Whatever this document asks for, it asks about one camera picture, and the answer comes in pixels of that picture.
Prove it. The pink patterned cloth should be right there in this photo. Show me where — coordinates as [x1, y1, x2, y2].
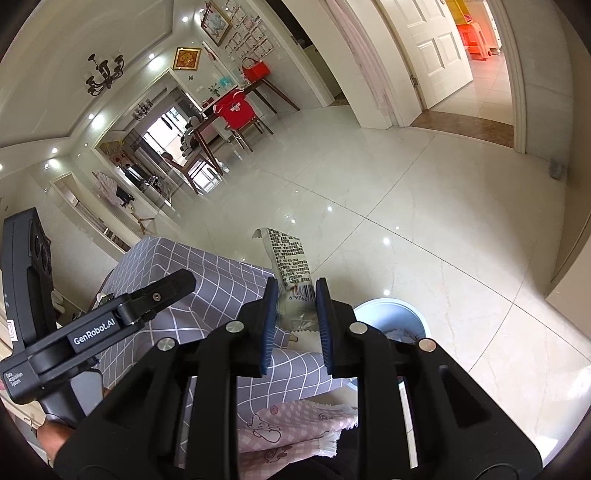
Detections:
[238, 399, 359, 479]

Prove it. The black chandelier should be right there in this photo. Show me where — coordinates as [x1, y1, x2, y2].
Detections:
[85, 53, 125, 97]

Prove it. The wooden dining chair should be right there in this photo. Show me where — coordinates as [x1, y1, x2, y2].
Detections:
[161, 152, 221, 195]

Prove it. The white panel door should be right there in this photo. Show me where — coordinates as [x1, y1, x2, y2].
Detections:
[380, 0, 473, 109]

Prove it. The chair with red cover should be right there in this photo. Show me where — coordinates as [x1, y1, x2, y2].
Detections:
[212, 89, 273, 152]

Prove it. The dark wooden dining table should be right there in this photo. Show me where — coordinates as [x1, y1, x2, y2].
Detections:
[190, 76, 300, 176]

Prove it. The blue white trash bin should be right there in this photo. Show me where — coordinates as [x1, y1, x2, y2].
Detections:
[353, 298, 429, 344]

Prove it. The door stopper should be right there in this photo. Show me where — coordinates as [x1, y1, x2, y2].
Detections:
[549, 159, 564, 180]

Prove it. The left hand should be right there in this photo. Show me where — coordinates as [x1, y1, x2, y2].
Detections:
[36, 386, 112, 464]

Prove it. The orange plastic stool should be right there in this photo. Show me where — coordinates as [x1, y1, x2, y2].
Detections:
[457, 22, 492, 61]

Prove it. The large framed painting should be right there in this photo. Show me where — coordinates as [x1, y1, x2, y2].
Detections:
[200, 1, 230, 46]

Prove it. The white printed wrapper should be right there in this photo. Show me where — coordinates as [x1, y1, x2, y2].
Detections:
[252, 228, 318, 332]

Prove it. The pink door curtain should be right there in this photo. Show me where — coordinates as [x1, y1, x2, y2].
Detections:
[325, 0, 401, 126]

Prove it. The gold framed picture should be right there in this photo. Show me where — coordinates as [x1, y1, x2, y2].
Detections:
[172, 47, 201, 71]

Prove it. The grey checkered tablecloth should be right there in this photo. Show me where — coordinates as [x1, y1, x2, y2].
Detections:
[99, 237, 346, 425]

